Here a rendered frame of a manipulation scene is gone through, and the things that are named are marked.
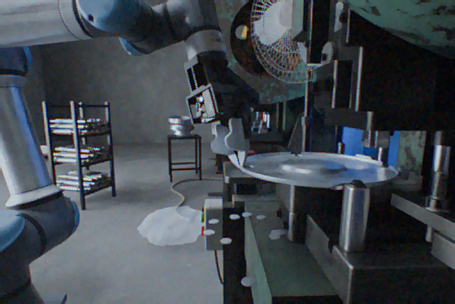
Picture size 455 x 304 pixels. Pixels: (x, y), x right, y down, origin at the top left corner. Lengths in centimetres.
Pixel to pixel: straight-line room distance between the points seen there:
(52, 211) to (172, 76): 662
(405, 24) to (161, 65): 714
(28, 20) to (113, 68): 709
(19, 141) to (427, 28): 74
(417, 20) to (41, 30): 49
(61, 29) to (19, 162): 35
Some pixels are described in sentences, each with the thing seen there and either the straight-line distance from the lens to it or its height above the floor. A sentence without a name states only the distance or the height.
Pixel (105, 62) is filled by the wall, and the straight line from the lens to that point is 772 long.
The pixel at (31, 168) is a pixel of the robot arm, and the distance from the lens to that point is 77.
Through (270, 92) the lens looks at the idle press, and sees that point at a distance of 187.
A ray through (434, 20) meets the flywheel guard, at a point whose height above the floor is 95.
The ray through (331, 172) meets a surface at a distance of 52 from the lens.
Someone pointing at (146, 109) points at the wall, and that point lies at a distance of 735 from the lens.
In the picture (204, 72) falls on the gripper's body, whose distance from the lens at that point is 53.
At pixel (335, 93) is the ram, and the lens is 52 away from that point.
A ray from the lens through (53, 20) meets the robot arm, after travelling 53.
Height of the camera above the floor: 90
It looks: 10 degrees down
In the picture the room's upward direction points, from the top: straight up
